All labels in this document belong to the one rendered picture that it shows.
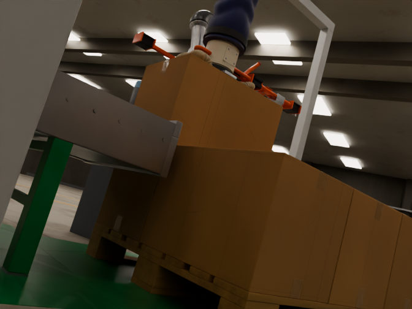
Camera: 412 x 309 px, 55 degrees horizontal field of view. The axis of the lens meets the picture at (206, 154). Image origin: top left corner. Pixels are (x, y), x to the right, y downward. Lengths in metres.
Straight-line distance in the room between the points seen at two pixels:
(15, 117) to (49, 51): 0.08
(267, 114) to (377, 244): 0.78
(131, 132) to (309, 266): 0.72
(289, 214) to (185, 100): 0.72
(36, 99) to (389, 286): 1.59
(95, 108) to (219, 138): 0.68
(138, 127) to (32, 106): 0.93
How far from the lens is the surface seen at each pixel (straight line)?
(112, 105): 1.33
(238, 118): 1.86
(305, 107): 5.26
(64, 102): 1.27
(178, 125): 1.46
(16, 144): 0.45
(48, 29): 0.47
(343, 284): 1.53
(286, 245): 1.22
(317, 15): 5.53
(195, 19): 2.55
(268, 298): 1.21
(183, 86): 1.69
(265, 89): 2.25
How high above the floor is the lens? 0.30
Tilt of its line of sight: 9 degrees up
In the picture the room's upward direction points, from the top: 16 degrees clockwise
